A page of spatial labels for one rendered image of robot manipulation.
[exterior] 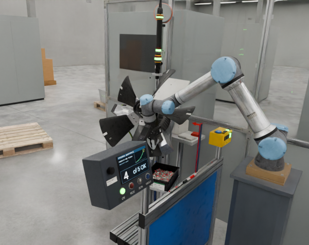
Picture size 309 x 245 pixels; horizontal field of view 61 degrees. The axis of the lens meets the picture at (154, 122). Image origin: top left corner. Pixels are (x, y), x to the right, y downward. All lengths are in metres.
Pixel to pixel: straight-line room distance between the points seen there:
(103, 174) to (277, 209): 0.90
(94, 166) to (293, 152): 1.62
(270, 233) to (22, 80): 6.59
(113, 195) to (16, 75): 6.39
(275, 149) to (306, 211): 1.16
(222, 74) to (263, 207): 0.71
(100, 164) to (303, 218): 1.83
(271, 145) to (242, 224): 0.52
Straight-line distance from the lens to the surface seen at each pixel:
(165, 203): 1.46
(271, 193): 1.46
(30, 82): 7.40
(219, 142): 1.84
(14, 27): 7.19
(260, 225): 1.57
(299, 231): 2.50
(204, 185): 1.90
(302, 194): 2.35
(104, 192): 0.98
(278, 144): 1.29
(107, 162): 0.97
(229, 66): 1.25
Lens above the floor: 1.67
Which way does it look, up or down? 18 degrees down
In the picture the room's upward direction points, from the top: 2 degrees clockwise
